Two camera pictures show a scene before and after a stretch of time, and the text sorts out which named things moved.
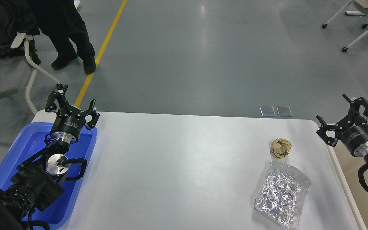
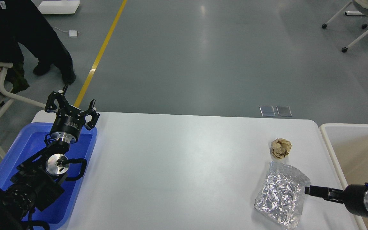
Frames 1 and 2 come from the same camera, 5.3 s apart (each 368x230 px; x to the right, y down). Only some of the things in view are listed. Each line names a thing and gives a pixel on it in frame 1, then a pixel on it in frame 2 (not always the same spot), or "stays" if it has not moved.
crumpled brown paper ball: x=280 y=148 stays
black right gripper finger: x=323 y=129 → x=325 y=193
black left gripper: x=70 y=120 stays
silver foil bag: x=281 y=196 stays
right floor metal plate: x=284 y=111 stays
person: x=61 y=20 → x=4 y=23
